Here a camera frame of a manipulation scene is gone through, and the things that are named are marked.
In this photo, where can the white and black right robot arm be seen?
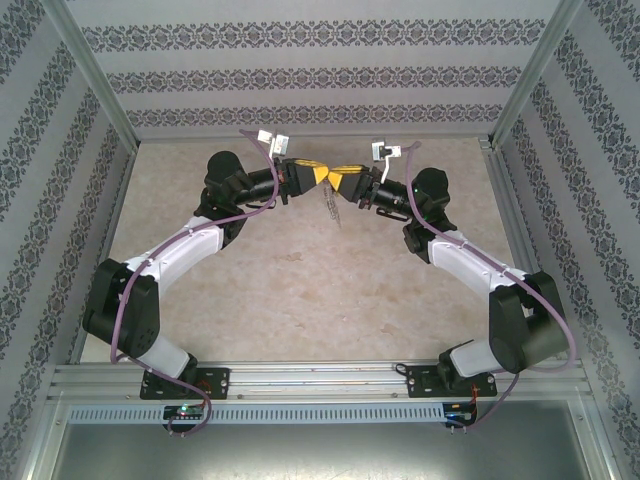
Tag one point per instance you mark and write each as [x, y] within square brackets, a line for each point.
[470, 260]

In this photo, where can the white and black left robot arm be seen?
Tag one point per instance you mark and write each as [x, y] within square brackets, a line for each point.
[175, 250]

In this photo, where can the circuit board with blue light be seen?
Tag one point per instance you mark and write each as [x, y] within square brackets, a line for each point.
[457, 419]

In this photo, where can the circuit board with green light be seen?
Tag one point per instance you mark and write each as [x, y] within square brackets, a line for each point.
[185, 411]

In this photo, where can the grey metal sheet panel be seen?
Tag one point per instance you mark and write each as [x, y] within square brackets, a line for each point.
[320, 455]

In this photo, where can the aluminium side rail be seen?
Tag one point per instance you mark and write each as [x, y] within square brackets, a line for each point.
[107, 240]
[515, 215]

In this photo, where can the aluminium frame post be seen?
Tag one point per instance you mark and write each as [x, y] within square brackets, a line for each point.
[537, 72]
[90, 72]

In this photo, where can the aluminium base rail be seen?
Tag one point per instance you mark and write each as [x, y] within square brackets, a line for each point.
[320, 382]

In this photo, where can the aluminium frame bar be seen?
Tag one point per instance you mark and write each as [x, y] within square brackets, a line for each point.
[37, 440]
[597, 440]

